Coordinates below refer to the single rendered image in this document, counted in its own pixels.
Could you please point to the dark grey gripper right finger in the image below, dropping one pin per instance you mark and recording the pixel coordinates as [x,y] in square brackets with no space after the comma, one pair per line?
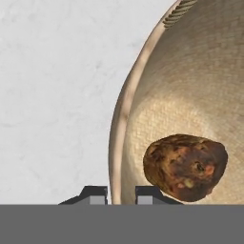
[149,193]

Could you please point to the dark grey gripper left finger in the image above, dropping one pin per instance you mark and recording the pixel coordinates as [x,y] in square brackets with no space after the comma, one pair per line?
[92,193]

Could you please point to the beige woven basket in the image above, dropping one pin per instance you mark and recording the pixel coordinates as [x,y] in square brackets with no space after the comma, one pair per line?
[187,82]

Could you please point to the brown bread loaf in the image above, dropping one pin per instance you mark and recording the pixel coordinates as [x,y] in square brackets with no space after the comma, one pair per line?
[186,166]

